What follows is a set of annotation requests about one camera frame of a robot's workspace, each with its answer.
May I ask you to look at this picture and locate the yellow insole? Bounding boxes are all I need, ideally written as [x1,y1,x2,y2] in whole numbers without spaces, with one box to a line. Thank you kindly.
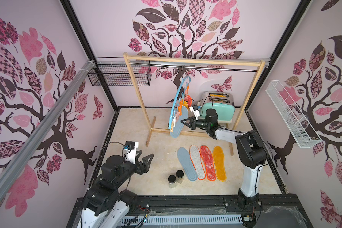
[179,100,189,110]
[212,146,227,182]

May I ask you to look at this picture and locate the left black lid jar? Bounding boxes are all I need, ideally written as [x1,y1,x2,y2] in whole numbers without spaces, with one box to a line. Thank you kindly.
[168,174,177,188]

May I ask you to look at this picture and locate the black lid jar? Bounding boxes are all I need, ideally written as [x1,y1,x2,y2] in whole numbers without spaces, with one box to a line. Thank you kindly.
[168,174,177,188]
[176,170,184,184]

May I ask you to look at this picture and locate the red orange insole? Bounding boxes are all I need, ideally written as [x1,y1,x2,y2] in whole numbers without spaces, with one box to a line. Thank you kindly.
[184,95,192,107]
[200,145,216,181]

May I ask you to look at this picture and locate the mint green toaster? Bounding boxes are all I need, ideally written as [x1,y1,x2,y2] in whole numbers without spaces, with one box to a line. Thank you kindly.
[200,91,236,124]

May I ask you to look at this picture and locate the black wire basket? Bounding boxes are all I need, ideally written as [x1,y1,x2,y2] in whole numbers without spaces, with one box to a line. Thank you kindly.
[87,61,152,86]

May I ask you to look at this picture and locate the orange rimmed grey insole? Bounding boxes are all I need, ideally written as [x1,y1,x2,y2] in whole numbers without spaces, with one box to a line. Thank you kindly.
[189,144,206,180]

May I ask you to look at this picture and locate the aluminium frame bar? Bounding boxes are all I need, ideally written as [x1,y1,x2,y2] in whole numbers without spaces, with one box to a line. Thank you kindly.
[0,60,96,202]

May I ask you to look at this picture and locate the right black lid jar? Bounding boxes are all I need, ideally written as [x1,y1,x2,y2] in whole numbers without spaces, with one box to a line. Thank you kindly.
[176,170,184,184]

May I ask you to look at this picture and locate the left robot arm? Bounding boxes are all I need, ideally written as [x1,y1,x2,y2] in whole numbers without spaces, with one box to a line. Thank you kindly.
[75,154,154,228]

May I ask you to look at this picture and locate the white slotted cable duct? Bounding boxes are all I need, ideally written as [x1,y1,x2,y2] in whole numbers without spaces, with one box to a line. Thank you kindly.
[119,214,244,226]

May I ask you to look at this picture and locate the wooden clothes rack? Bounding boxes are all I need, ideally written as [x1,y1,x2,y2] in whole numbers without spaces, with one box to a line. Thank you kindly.
[123,53,269,147]

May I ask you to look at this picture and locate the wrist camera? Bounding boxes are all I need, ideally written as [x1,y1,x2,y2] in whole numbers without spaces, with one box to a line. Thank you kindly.
[190,104,200,120]
[123,141,139,164]

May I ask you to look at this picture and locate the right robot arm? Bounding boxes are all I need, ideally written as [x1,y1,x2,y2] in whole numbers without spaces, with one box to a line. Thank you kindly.
[180,108,268,201]

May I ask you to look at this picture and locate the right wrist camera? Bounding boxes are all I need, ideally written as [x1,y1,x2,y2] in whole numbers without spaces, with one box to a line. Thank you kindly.
[190,104,200,120]

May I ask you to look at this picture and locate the white wire basket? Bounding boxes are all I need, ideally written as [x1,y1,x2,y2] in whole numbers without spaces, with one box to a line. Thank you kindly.
[266,80,323,148]

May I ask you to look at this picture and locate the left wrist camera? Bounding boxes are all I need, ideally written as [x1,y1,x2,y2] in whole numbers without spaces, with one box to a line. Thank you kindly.
[123,141,139,164]

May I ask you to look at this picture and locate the blue clip hanger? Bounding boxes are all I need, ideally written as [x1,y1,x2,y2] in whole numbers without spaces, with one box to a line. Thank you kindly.
[168,74,192,133]

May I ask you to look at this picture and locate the grey blue insole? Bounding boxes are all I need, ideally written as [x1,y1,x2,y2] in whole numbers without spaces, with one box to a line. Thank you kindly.
[177,147,198,181]

